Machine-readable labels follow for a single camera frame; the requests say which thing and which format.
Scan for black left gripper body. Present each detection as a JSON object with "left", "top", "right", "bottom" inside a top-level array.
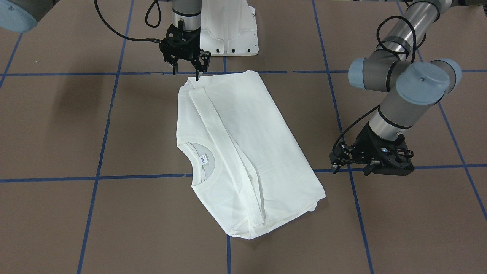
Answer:
[{"left": 330, "top": 124, "right": 415, "bottom": 176}]

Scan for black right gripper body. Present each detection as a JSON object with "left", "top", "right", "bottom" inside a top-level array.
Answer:
[{"left": 159, "top": 25, "right": 212, "bottom": 73}]

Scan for white long-sleeve printed shirt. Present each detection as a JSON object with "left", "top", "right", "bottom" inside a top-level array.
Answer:
[{"left": 176, "top": 71, "right": 326, "bottom": 239}]

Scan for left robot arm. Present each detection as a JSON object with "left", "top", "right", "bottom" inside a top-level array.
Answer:
[{"left": 329, "top": 0, "right": 462, "bottom": 176}]

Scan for blue tape grid lines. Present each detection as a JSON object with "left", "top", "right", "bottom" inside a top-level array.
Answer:
[{"left": 0, "top": 0, "right": 487, "bottom": 274}]

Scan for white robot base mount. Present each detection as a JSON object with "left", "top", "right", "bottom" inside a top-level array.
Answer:
[{"left": 200, "top": 0, "right": 259, "bottom": 57}]

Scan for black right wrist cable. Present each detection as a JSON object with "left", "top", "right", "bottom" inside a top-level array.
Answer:
[{"left": 93, "top": 0, "right": 168, "bottom": 43}]

